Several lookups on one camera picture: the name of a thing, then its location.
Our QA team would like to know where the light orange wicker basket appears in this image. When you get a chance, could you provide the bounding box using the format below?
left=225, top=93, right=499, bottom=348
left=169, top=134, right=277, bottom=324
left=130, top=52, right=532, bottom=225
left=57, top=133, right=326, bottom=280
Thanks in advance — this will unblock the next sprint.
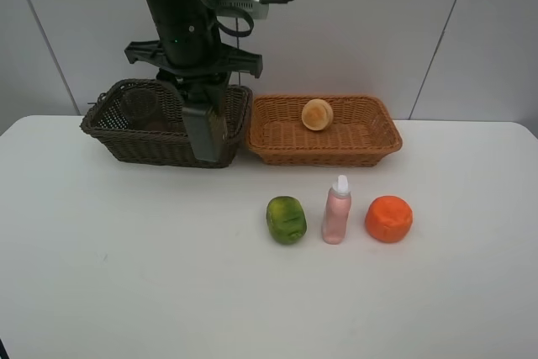
left=246, top=95, right=403, bottom=167

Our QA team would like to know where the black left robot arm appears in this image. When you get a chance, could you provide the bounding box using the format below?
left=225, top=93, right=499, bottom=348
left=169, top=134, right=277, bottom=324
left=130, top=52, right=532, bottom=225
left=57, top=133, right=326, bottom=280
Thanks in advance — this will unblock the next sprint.
left=124, top=0, right=262, bottom=115

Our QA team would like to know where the dark green square bottle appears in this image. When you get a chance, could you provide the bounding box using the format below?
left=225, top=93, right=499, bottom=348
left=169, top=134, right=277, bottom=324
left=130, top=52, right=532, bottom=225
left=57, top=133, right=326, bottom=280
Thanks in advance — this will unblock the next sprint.
left=182, top=103, right=225, bottom=162

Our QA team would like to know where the pink bottle white cap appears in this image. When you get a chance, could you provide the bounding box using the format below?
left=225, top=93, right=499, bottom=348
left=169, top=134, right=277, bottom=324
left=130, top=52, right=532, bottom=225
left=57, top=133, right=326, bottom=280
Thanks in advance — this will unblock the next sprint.
left=322, top=175, right=351, bottom=245

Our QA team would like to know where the orange squishy toy fruit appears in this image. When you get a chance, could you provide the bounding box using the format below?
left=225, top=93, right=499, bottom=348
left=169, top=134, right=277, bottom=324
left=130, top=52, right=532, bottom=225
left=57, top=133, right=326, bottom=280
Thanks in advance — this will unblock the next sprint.
left=365, top=195, right=414, bottom=244

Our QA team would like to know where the green squishy toy fruit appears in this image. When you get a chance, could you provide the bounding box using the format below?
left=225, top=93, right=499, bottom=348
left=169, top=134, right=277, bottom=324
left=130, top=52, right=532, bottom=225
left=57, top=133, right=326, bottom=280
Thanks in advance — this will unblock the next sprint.
left=266, top=196, right=307, bottom=245

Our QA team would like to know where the red orange toy peach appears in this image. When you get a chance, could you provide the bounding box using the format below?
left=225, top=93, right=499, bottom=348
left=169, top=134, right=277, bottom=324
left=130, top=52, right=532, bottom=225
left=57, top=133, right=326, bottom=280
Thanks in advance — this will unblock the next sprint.
left=301, top=98, right=334, bottom=131

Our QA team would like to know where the dark brown wicker basket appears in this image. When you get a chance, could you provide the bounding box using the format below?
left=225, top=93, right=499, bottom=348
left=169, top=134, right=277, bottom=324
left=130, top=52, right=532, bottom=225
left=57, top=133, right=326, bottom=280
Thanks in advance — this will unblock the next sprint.
left=81, top=79, right=253, bottom=169

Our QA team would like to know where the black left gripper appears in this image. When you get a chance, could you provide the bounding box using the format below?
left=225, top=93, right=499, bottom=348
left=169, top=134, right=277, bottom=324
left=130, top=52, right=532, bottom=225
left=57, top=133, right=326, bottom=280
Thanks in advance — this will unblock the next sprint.
left=124, top=40, right=263, bottom=117

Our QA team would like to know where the translucent purple plastic cup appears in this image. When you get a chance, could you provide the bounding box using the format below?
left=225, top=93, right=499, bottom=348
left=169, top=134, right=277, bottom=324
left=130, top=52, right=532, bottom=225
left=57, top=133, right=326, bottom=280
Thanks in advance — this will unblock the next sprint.
left=120, top=88, right=163, bottom=130

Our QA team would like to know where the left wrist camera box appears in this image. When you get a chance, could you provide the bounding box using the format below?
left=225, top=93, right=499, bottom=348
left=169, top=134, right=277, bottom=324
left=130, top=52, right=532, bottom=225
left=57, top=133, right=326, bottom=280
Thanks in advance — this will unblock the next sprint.
left=204, top=0, right=269, bottom=20

